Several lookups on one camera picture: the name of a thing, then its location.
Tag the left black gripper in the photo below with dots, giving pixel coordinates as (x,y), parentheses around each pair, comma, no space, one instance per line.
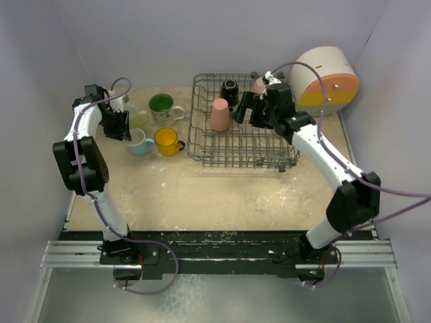
(122,132)

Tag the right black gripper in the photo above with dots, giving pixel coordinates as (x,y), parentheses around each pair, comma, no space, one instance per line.
(250,100)

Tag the light green faceted mug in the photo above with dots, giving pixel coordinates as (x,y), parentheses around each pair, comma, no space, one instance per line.
(137,118)

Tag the light blue mug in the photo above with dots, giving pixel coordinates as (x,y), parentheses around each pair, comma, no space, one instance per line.
(139,145)

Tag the white floral mug green inside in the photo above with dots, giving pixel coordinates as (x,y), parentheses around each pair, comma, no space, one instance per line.
(164,112)

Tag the yellow mug black handle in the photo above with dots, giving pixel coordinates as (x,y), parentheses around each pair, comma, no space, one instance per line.
(168,143)

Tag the clear glass cup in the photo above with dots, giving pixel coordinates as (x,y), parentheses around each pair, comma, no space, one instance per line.
(248,116)

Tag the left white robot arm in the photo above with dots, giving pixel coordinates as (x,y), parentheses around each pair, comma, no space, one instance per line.
(85,172)

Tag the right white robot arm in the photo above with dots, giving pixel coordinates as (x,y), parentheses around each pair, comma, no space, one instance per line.
(356,198)

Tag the pale pink faceted mug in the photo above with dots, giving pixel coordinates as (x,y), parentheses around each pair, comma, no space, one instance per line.
(259,86)

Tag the black cup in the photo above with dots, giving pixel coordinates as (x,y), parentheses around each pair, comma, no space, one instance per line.
(230,92)

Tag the round three-drawer storage box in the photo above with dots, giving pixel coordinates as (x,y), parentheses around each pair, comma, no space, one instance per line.
(331,65)

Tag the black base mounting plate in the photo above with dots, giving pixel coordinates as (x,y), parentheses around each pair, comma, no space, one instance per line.
(158,253)

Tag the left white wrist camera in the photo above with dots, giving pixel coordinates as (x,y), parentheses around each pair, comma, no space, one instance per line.
(118,104)

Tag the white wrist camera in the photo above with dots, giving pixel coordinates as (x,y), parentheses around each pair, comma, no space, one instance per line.
(269,79)
(118,104)

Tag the pink handleless tumbler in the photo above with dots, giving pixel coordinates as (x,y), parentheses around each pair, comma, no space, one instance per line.
(220,115)

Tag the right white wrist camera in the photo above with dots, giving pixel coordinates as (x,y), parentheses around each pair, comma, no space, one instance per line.
(269,79)

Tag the grey wire dish rack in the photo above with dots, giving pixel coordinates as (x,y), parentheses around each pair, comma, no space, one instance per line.
(242,145)

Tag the aluminium rail frame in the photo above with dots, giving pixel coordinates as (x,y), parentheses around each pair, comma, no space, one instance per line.
(179,195)

